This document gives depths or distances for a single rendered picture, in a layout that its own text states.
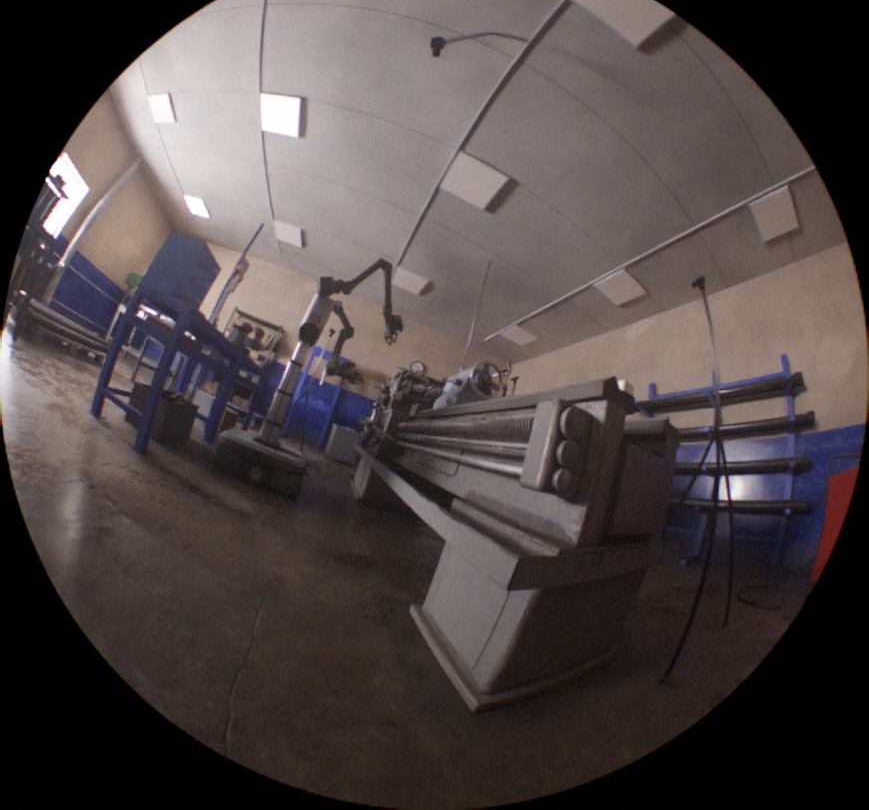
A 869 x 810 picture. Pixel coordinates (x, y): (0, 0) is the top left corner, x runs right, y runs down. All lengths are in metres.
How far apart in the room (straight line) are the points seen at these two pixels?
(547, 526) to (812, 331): 3.94
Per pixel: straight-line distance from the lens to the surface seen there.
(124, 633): 0.77
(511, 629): 0.69
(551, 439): 0.55
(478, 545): 0.57
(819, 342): 4.16
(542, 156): 3.11
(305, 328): 2.13
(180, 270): 1.93
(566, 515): 0.64
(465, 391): 1.62
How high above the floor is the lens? 0.59
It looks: 16 degrees up
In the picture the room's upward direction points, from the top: 17 degrees clockwise
